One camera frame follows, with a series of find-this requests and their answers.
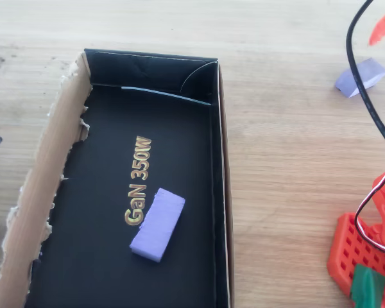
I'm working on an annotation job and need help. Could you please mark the black camera cable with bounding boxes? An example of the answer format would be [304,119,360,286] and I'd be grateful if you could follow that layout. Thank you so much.
[345,0,385,158]

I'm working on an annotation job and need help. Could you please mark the green plastic clamp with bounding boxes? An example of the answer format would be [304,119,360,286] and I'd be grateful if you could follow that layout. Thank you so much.
[350,264,385,308]

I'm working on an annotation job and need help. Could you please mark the black cardboard box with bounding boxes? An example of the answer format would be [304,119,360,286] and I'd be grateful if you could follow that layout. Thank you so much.
[0,47,237,308]

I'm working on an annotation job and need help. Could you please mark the purple foam block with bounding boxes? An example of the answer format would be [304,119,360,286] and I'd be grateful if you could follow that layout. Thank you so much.
[129,187,186,264]
[335,57,385,98]

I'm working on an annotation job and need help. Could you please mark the red white servo wire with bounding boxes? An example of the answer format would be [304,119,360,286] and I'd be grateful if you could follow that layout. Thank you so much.
[354,160,385,257]

